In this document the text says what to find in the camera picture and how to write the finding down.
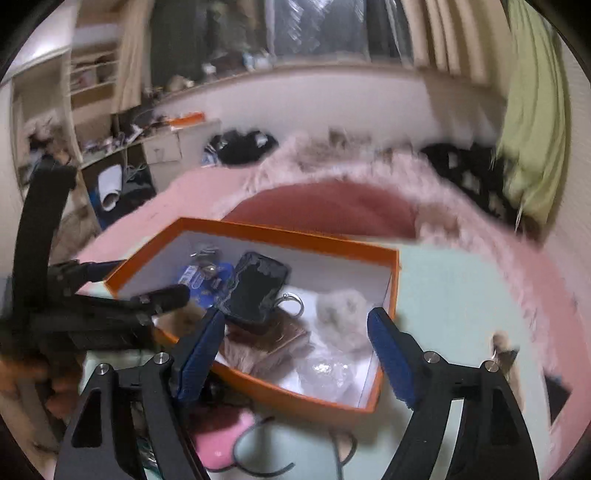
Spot clear plastic bag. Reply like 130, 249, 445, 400
294, 347, 366, 404

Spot white fluffy pompom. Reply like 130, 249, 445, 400
315, 289, 372, 353

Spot black cable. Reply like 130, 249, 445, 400
202, 416, 362, 480

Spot black clothes pile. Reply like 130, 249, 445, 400
201, 130, 279, 167
420, 143, 518, 225

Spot blue tin box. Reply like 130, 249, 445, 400
177, 262, 233, 309

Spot green hanging garment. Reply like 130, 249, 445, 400
496, 1, 569, 227

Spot brown card box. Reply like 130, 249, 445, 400
219, 309, 311, 377

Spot black clothes pile right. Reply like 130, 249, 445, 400
420, 143, 518, 225

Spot black clothes pile left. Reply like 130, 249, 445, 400
201, 130, 279, 167

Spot red cushion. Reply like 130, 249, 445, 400
223, 180, 417, 240

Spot white drawer cabinet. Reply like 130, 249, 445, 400
141, 119, 221, 193

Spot orange tissue box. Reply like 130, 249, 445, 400
166, 111, 206, 129

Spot white slipper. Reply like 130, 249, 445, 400
97, 164, 123, 212

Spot pink bed blanket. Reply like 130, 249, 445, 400
79, 136, 590, 473

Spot orange cardboard box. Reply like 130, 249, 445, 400
105, 218, 400, 427

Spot black satin lace garment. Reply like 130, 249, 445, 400
216, 251, 290, 327

